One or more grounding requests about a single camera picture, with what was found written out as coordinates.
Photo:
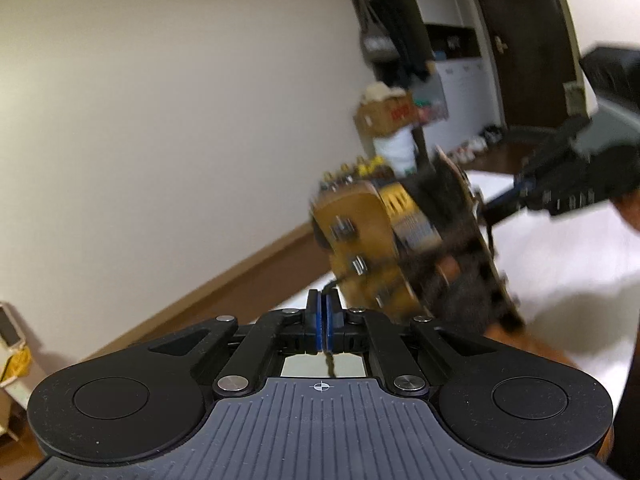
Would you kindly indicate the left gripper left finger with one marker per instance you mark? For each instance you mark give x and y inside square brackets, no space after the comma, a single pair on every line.
[261,347]

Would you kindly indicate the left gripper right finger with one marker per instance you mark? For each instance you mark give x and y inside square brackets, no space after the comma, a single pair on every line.
[378,343]

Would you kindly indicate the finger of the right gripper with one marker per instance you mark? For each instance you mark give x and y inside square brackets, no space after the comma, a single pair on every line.
[508,202]

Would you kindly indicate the tan leather boot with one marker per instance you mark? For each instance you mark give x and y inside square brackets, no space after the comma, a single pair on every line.
[415,246]

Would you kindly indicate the dark brown shoelace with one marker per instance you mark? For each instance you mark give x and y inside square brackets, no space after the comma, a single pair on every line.
[330,306]

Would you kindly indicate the person's right hand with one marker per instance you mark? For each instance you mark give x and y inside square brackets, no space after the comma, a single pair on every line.
[628,206]

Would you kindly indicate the white shoe cabinet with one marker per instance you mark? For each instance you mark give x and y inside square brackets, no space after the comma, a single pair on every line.
[466,105]

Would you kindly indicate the white plastic bucket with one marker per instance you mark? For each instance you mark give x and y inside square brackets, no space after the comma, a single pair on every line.
[398,150]

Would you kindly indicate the dark entrance door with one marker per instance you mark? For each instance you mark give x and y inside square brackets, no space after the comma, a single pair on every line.
[533,57]

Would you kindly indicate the cooking oil bottles cluster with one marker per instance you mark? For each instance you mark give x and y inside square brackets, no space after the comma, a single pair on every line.
[372,169]

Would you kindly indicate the brown cardboard box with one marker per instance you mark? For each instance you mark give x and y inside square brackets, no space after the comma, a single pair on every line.
[383,110]

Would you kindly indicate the hanging grey bag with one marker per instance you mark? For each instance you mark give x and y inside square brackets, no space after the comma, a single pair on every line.
[375,42]

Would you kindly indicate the white pedal trash bin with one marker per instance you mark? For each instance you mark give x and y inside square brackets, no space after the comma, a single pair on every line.
[20,373]

